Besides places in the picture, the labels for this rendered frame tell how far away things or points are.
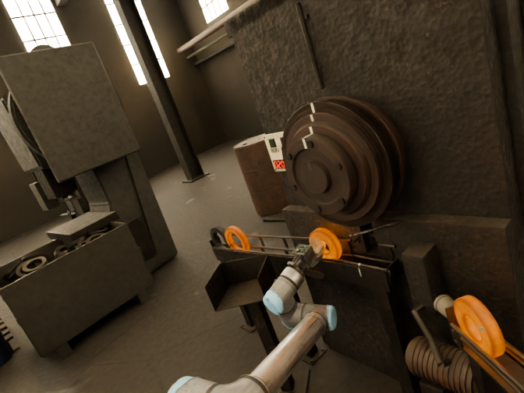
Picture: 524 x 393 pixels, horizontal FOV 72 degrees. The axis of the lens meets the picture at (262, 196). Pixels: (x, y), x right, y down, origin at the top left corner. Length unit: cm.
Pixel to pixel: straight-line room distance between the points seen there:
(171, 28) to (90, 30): 245
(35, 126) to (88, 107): 46
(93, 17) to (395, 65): 1121
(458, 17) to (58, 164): 302
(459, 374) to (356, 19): 111
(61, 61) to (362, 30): 283
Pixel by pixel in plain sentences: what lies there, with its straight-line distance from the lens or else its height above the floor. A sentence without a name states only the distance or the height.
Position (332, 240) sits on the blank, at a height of 79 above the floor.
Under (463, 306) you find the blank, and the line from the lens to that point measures 112.
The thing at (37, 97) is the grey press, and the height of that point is 195.
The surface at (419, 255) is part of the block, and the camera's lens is 128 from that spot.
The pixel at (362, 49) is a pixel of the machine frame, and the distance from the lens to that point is 129.
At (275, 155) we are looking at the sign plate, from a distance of 169.
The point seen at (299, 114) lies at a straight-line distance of 131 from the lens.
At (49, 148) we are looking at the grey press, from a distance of 345.
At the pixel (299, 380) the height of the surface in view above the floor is 1.
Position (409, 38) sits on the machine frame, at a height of 144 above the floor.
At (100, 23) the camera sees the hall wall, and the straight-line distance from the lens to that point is 1209.
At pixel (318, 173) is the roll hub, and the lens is 121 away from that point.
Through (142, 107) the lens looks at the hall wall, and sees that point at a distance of 1179.
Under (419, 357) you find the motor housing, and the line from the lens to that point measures 135.
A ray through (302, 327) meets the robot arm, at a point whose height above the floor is 67.
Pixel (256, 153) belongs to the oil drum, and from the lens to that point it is 411.
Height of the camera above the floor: 146
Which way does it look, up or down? 16 degrees down
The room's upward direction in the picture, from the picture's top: 20 degrees counter-clockwise
